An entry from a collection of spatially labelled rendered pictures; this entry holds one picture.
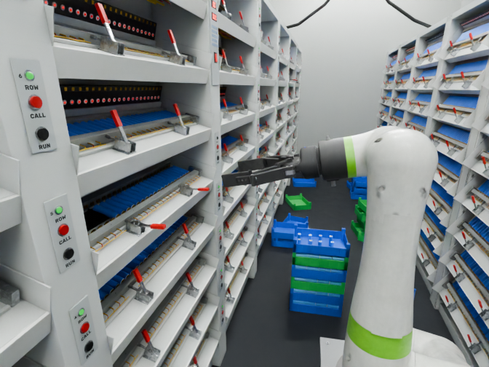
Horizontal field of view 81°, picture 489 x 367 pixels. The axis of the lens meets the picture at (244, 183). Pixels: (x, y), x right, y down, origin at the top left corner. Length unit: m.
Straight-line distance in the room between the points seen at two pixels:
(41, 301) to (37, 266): 0.06
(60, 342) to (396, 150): 0.62
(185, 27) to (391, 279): 0.93
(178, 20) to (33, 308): 0.89
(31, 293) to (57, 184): 0.17
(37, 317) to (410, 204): 0.60
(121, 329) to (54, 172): 0.41
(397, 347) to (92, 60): 0.73
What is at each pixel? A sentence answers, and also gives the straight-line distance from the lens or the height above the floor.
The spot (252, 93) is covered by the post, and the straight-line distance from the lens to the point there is 1.72.
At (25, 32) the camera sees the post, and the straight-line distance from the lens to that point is 0.51.
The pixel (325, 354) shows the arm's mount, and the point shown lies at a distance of 1.32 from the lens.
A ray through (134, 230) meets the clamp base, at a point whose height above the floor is 0.95.
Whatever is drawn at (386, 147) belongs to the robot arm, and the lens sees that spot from 0.52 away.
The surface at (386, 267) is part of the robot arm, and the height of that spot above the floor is 0.97.
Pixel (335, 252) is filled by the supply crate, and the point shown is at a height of 0.43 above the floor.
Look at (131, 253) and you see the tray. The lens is 0.71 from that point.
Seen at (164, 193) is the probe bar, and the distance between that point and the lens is 0.88.
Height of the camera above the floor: 1.27
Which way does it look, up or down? 18 degrees down
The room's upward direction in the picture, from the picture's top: straight up
